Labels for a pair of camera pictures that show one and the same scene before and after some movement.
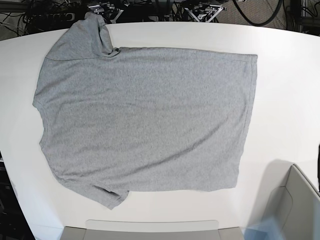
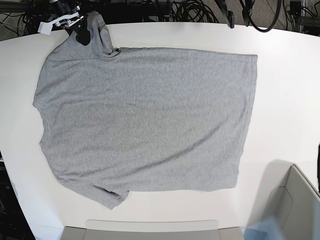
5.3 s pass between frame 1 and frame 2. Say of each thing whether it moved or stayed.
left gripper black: moved
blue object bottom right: stayed
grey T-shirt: stayed
